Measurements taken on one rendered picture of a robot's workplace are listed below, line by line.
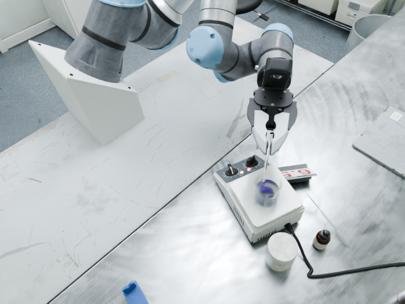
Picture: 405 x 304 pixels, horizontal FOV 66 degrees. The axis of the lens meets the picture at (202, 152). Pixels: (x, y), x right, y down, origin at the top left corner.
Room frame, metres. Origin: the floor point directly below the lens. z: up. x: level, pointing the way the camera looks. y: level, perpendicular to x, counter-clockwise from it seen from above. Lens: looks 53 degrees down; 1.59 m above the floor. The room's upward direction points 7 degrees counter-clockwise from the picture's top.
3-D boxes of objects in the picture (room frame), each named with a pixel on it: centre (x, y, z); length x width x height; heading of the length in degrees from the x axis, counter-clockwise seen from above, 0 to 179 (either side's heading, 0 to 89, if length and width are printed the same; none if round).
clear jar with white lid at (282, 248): (0.20, -0.13, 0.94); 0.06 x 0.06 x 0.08
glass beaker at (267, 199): (0.31, -0.12, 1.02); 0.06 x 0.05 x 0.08; 86
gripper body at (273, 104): (0.45, -0.15, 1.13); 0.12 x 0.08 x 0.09; 164
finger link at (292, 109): (0.39, -0.16, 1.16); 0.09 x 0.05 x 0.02; 165
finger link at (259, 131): (0.36, -0.11, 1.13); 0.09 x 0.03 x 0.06; 163
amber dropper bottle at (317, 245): (0.23, -0.23, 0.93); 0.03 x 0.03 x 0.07
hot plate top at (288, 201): (0.32, -0.12, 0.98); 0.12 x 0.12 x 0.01; 19
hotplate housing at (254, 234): (0.34, -0.12, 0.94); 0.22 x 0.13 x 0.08; 19
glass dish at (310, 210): (0.32, -0.23, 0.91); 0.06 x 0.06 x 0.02
